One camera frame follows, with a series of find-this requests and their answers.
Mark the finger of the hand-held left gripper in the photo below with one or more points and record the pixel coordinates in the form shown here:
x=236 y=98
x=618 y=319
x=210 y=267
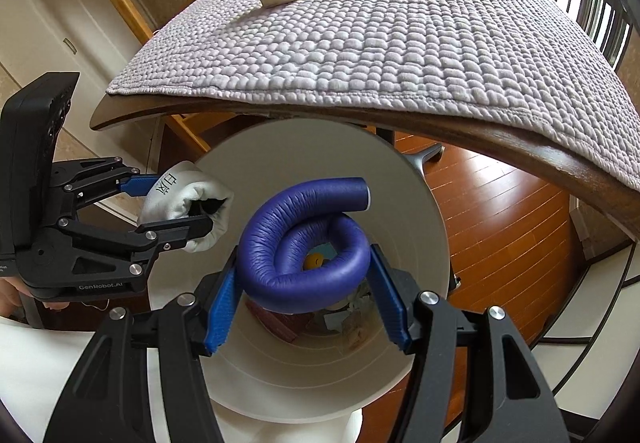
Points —
x=142 y=185
x=170 y=233

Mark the white waste bin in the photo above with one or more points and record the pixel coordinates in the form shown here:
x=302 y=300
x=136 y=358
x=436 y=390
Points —
x=300 y=153

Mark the white cloth pack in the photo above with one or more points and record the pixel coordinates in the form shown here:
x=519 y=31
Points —
x=170 y=200

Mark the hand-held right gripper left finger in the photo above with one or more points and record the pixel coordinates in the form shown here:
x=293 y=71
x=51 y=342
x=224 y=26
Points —
x=222 y=303

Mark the white slatted furniture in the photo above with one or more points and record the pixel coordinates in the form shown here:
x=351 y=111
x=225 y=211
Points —
x=600 y=283

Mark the wooden table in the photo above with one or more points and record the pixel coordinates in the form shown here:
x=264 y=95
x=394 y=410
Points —
x=550 y=153

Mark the purple foam tube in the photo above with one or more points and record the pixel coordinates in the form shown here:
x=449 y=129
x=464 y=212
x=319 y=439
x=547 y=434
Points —
x=280 y=243

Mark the person's left hand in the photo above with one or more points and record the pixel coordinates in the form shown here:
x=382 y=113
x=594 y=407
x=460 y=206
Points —
x=10 y=295

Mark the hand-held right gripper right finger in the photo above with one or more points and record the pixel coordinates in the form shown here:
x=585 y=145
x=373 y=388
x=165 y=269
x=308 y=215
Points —
x=390 y=298

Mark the small yellow ball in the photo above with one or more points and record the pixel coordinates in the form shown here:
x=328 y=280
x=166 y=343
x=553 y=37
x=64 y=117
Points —
x=312 y=262

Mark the wall light switch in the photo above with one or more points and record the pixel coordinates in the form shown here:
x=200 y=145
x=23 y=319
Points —
x=69 y=46

